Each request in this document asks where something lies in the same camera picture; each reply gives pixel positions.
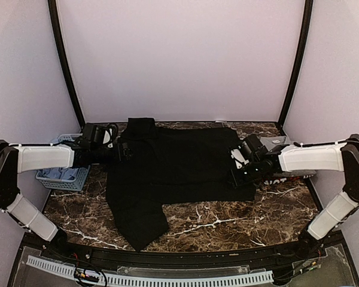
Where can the black frame post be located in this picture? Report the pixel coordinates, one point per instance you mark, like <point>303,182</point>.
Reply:
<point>63,60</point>
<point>297,65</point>

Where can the black front rail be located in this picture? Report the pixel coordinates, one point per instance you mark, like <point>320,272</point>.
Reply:
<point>111,259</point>

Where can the right acrylic base plate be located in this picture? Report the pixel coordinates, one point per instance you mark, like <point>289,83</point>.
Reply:
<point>333,270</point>

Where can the left acrylic base plate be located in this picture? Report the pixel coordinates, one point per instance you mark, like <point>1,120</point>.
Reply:
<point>31,269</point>

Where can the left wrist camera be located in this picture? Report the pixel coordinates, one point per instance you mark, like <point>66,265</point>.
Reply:
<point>94,136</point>

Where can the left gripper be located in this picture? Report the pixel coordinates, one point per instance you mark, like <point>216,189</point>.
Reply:
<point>125,156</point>

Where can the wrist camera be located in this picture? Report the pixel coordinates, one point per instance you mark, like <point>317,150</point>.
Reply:
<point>253,149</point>
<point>94,136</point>

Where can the black long sleeve shirt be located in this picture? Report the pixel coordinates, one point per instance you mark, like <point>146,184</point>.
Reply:
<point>168,166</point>

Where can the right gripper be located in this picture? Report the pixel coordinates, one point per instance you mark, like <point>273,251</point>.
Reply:
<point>236,180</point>

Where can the acrylic base plate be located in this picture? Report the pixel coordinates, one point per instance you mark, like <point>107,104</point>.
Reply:
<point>31,269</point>
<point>333,270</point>

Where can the red black folded shirt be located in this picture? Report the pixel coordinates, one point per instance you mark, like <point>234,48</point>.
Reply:
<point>279,178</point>

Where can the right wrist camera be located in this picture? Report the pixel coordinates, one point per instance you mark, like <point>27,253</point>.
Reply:
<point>253,149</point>

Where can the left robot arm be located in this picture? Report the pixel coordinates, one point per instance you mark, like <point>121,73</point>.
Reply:
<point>22,161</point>

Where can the left black frame post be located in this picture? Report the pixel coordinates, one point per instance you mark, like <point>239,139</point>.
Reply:
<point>63,60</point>

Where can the white slotted cable duct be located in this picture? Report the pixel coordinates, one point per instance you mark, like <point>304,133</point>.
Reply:
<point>133,276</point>

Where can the right black frame post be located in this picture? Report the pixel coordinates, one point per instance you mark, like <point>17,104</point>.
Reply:
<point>297,65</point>

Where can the light blue shirt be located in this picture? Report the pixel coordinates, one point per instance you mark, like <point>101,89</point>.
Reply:
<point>53,173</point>

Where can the grey folded shirt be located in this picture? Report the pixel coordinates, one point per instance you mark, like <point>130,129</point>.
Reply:
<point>271,142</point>

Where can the light blue plastic basket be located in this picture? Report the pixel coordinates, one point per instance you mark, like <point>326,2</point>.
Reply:
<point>73,180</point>

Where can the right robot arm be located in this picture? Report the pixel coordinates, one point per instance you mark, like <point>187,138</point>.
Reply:
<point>334,166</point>

